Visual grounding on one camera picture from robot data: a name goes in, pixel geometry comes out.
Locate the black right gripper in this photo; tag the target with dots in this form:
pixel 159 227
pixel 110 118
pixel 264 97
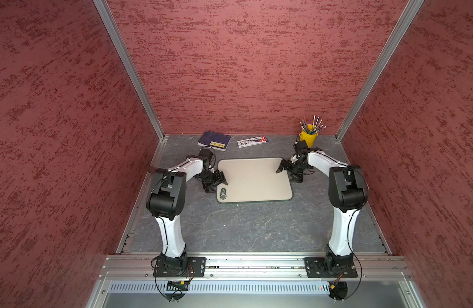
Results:
pixel 297 177

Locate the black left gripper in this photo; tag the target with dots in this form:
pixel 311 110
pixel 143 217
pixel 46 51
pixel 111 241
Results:
pixel 219 178

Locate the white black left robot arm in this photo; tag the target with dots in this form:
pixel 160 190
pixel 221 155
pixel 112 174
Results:
pixel 166 200

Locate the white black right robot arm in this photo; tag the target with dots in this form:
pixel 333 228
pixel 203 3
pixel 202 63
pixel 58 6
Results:
pixel 348 192

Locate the beige cutting board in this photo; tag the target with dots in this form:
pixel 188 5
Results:
pixel 254 180

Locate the yellow pen bucket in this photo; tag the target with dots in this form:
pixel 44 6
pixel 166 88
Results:
pixel 309 138

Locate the white blue pen box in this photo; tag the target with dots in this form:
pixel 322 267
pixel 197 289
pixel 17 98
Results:
pixel 252 141

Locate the dark purple book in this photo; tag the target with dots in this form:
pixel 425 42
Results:
pixel 217 141

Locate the pens in bucket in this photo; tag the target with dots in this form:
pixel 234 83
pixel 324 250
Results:
pixel 317 125

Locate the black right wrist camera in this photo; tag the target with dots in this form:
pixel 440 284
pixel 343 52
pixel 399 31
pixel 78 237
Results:
pixel 301 148

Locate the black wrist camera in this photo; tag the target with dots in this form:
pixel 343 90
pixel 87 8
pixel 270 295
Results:
pixel 207 155
pixel 301 148

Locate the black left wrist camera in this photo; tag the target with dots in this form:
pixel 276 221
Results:
pixel 207 155

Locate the aluminium front rail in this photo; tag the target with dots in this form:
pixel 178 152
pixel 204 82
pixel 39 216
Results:
pixel 260 266

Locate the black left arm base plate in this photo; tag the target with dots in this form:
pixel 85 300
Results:
pixel 185 267

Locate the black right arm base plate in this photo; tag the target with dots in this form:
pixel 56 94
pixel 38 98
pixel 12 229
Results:
pixel 330 267

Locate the aluminium right corner post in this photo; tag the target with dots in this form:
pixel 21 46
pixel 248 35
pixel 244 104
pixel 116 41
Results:
pixel 406 18

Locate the aluminium corner post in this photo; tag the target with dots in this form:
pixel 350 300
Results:
pixel 406 18
pixel 119 44

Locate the aluminium left corner post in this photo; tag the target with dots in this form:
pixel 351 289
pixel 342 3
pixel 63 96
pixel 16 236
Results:
pixel 119 44

